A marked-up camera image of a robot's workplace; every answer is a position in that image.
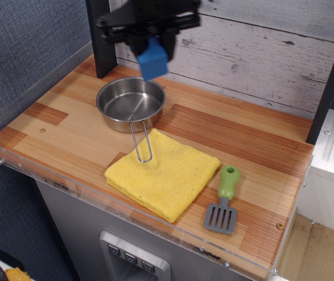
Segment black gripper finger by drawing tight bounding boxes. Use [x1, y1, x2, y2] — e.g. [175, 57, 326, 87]
[126, 36, 149, 56]
[159, 29, 178, 61]

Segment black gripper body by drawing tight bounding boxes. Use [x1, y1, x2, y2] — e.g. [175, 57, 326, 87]
[97, 1, 201, 44]

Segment blue arch block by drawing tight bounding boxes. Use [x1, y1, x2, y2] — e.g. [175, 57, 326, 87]
[136, 37, 168, 81]

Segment yellow folded cloth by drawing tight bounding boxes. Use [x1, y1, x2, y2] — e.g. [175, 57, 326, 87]
[105, 129, 221, 223]

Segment yellow cloth scrap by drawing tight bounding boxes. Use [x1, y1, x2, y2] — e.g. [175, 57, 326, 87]
[5, 268, 32, 281]

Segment clear acrylic guard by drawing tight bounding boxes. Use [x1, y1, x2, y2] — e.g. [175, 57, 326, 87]
[0, 45, 319, 280]

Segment silver dispenser panel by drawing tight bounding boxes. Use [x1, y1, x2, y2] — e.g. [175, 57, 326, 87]
[99, 231, 172, 280]

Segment white ridged side cabinet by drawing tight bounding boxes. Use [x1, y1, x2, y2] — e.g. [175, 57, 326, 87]
[297, 109, 334, 230]

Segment black left post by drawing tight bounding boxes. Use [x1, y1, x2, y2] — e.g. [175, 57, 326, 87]
[85, 0, 118, 78]

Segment steel pot with wire handle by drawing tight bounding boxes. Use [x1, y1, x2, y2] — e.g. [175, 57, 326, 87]
[96, 77, 166, 163]

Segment green handled grey spatula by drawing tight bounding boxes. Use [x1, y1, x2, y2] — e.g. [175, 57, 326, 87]
[204, 165, 240, 234]

